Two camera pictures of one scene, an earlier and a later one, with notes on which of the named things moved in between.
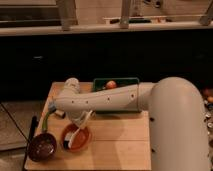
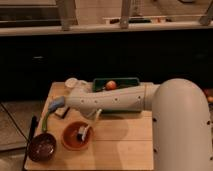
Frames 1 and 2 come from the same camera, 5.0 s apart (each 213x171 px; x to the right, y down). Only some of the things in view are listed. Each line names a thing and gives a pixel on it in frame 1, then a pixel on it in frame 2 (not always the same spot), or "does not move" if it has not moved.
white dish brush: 69,137 → 83,130
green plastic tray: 99,84 does not move
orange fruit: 111,84 does not move
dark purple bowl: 41,147 does not move
